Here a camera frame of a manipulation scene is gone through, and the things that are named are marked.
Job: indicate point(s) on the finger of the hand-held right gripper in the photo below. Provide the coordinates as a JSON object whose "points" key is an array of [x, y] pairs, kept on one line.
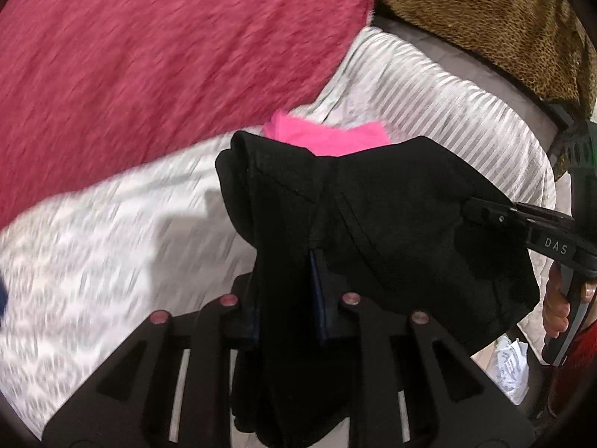
{"points": [[494, 214]]}

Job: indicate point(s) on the blue patterned cloth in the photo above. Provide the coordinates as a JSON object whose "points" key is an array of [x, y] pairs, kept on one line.
{"points": [[3, 298]]}

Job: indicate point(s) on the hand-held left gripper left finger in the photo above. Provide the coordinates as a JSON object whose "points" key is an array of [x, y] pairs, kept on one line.
{"points": [[214, 331]]}

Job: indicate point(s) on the red fuzzy blanket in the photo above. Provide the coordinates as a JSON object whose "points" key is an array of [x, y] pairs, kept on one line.
{"points": [[163, 56]]}

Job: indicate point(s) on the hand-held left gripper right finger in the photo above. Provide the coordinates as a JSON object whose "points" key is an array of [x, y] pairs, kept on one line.
{"points": [[318, 303]]}

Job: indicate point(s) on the person's right forearm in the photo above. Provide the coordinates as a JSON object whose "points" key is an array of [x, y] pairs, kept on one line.
{"points": [[580, 359]]}

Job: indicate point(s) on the crumpled white paper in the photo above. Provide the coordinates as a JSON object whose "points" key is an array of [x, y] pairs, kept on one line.
{"points": [[510, 364]]}

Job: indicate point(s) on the person's right hand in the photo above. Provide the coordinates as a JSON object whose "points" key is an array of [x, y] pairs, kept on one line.
{"points": [[555, 303]]}

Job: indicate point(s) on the brown leopard print blanket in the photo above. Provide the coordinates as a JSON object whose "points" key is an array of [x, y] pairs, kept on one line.
{"points": [[489, 18]]}

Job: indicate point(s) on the white striped bedsheet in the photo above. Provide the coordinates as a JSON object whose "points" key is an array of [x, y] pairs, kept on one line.
{"points": [[116, 242]]}

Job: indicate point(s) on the black pants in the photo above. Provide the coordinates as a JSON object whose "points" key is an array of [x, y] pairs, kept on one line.
{"points": [[396, 205]]}

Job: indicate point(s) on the pink cloth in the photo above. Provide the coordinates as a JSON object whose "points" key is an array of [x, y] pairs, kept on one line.
{"points": [[326, 137]]}

